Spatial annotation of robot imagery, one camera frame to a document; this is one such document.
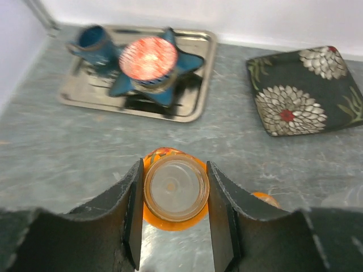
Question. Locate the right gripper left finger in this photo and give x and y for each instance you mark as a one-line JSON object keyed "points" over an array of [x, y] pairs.
{"points": [[103, 234]]}

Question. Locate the left aluminium frame post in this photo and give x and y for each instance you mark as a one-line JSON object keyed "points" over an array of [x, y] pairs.
{"points": [[43, 15]]}

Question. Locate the blue mug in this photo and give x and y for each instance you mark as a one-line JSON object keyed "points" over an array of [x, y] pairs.
{"points": [[95, 45]]}

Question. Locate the orange patterned bowl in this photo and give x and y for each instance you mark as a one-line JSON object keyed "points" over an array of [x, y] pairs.
{"points": [[149, 60]]}

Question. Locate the metal tray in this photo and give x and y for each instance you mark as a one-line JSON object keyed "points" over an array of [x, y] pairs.
{"points": [[87, 87]]}

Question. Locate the black floral rectangular plate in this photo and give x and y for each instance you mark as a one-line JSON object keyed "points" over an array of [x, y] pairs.
{"points": [[303, 92]]}

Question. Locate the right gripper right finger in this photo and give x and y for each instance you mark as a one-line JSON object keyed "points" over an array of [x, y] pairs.
{"points": [[249, 234]]}

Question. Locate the blue star-shaped dish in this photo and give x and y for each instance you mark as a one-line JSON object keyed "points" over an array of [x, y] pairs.
{"points": [[164, 92]]}

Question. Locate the orange juice bottle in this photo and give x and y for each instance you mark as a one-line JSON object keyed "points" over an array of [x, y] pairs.
{"points": [[175, 189], [266, 198]]}

